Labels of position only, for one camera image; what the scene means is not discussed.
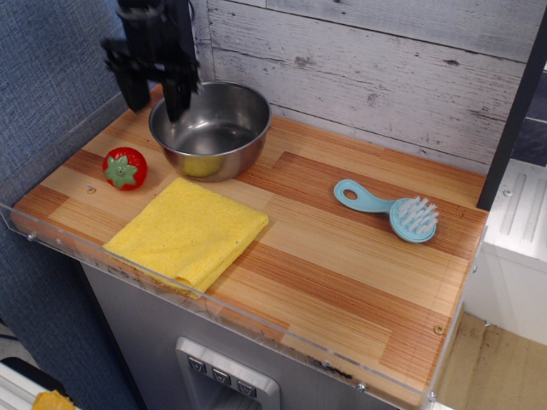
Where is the black right vertical post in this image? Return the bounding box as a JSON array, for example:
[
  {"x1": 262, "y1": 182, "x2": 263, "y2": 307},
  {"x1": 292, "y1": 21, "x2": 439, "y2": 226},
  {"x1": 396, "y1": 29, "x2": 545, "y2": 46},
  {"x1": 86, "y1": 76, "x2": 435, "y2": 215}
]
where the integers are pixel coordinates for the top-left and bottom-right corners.
[{"x1": 476, "y1": 11, "x2": 546, "y2": 211}]

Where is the white side cabinet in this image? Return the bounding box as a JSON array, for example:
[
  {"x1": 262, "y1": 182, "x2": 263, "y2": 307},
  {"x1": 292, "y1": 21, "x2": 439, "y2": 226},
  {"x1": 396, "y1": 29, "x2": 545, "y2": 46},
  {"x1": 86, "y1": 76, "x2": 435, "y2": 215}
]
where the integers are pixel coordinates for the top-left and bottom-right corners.
[{"x1": 462, "y1": 160, "x2": 546, "y2": 344}]

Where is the red toy tomato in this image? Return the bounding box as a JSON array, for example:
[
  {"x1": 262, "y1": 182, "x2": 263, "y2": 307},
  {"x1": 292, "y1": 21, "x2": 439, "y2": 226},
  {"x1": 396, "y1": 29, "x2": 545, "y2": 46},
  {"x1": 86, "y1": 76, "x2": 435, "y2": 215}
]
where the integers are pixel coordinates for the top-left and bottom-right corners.
[{"x1": 103, "y1": 147, "x2": 148, "y2": 190}]

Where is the yellow folded cloth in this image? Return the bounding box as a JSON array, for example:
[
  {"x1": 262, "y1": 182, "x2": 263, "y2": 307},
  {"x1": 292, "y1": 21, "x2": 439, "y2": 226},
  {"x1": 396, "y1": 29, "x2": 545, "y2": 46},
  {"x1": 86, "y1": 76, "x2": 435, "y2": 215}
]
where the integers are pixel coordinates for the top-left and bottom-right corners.
[{"x1": 103, "y1": 178, "x2": 269, "y2": 299}]

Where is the grey cabinet with dispenser panel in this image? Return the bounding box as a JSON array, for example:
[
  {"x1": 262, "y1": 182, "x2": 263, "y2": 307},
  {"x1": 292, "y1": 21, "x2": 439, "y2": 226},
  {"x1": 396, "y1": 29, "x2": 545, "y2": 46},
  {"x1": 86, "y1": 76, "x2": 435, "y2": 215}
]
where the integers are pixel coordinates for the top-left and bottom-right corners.
[{"x1": 83, "y1": 265, "x2": 390, "y2": 409}]

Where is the yellow object bottom left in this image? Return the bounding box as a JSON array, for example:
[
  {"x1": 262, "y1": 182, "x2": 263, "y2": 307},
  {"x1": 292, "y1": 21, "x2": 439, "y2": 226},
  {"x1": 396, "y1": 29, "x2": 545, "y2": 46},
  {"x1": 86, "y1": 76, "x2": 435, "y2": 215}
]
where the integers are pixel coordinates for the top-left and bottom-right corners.
[{"x1": 31, "y1": 390, "x2": 76, "y2": 410}]

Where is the light blue scrub brush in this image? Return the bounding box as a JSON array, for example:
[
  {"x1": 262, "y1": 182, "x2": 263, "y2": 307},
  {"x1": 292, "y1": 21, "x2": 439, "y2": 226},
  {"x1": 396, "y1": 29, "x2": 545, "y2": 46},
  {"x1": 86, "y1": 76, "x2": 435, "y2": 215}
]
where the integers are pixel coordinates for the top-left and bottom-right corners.
[{"x1": 333, "y1": 179, "x2": 439, "y2": 243}]

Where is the stainless steel bowl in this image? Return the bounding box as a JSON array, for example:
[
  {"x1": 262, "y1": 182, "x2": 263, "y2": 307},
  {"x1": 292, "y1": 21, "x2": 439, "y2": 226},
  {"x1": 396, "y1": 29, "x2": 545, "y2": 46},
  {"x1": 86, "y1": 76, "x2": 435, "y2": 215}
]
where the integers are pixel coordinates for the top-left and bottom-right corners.
[{"x1": 149, "y1": 81, "x2": 272, "y2": 182}]

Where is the clear acrylic table guard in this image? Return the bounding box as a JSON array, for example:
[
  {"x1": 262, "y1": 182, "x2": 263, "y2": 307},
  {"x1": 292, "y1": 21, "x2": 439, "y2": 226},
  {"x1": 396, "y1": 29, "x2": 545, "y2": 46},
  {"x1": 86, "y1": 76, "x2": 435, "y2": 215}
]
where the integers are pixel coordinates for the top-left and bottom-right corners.
[{"x1": 6, "y1": 51, "x2": 494, "y2": 409}]

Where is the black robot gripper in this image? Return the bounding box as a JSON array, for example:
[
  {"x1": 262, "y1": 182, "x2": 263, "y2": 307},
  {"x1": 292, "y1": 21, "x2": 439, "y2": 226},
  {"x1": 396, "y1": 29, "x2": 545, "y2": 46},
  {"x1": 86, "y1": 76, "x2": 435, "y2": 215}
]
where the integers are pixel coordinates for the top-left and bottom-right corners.
[{"x1": 101, "y1": 1, "x2": 200, "y2": 122}]

